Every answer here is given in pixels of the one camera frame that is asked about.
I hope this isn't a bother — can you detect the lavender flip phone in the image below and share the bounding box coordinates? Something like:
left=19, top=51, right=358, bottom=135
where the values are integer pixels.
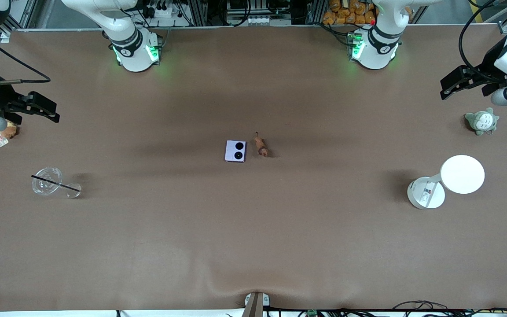
left=225, top=140, right=247, bottom=163

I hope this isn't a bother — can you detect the brown lion statue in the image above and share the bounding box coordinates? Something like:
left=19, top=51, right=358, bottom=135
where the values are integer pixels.
left=253, top=131, right=270, bottom=158

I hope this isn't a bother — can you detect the white desk lamp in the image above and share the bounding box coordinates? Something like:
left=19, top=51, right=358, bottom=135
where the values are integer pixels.
left=407, top=155, right=486, bottom=210

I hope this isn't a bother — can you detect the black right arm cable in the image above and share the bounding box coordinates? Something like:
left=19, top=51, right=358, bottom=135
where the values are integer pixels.
left=0, top=27, right=51, bottom=85

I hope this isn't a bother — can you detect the clear plastic cup with straw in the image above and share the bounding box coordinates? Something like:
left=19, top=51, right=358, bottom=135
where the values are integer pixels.
left=31, top=166, right=82, bottom=199

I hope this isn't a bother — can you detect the white power strip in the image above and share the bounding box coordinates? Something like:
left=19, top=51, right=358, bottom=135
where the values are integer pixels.
left=147, top=4, right=176, bottom=19

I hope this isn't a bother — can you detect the metal table edge bracket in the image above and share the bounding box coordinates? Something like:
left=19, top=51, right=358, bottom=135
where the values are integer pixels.
left=244, top=291, right=271, bottom=317

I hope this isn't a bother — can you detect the grey totoro plush toy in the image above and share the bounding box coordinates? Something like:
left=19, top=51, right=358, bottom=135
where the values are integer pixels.
left=464, top=107, right=500, bottom=136

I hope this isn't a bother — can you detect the brown table mat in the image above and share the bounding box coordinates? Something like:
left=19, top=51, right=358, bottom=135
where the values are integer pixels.
left=0, top=26, right=507, bottom=312

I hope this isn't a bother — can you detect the brown plush toy with tag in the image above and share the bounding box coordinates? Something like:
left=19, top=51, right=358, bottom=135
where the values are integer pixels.
left=0, top=122, right=19, bottom=147

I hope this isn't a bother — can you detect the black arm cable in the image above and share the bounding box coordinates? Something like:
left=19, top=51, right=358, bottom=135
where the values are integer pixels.
left=458, top=0, right=507, bottom=73
left=0, top=27, right=51, bottom=85

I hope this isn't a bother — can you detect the thin black straw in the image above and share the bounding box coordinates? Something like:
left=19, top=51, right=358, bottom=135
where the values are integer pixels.
left=31, top=175, right=81, bottom=192

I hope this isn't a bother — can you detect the orange plush toy pile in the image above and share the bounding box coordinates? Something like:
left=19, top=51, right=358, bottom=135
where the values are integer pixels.
left=322, top=0, right=378, bottom=26

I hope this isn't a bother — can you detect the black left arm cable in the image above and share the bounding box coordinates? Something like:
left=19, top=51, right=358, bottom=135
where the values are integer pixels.
left=458, top=0, right=507, bottom=73

